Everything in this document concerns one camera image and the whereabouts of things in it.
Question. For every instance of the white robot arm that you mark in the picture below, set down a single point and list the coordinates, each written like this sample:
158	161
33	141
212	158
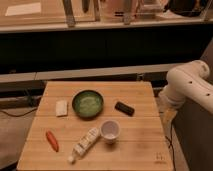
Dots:
188	81

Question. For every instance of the black eraser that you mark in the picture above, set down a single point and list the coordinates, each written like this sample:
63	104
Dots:
124	108

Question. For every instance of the white rectangular block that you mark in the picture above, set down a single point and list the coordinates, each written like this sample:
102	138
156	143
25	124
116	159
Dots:
61	108

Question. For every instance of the white tube bottle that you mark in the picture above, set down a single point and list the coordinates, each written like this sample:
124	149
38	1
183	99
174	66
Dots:
84	144

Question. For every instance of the white ceramic cup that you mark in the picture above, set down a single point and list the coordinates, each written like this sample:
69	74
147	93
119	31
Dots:
110	131

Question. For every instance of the green bowl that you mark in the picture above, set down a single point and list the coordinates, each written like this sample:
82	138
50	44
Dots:
87	104

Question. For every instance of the white paper sheet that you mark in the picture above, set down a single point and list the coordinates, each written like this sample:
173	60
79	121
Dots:
23	9

